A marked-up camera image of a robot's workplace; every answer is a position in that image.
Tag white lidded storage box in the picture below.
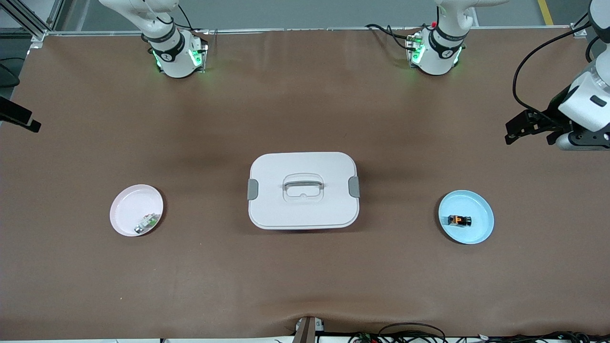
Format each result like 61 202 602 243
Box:
247 151 361 231

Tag light blue round plate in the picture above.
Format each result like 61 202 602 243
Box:
438 190 495 245

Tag pink round plate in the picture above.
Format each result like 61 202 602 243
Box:
110 184 164 237

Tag brown table mat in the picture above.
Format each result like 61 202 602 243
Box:
0 29 610 340

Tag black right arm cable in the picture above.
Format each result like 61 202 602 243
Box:
0 63 21 88

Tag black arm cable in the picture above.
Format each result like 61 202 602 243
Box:
0 63 21 88
512 24 589 120

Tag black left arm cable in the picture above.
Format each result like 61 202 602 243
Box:
512 24 589 120

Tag aluminium frame profile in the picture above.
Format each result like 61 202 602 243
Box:
569 0 610 38
0 0 62 42

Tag black left base cables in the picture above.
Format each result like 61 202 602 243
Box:
365 23 422 52

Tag green white switch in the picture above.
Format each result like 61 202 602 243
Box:
134 214 159 235

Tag black right base cable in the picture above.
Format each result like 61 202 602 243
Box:
176 4 209 36

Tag black cable bundle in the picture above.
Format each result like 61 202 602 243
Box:
348 330 610 343

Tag black cable loop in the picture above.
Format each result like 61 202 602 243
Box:
378 323 447 343

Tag silver table edge rail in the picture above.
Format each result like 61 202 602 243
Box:
45 26 575 36

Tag brown camera post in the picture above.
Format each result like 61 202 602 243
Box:
294 316 316 343

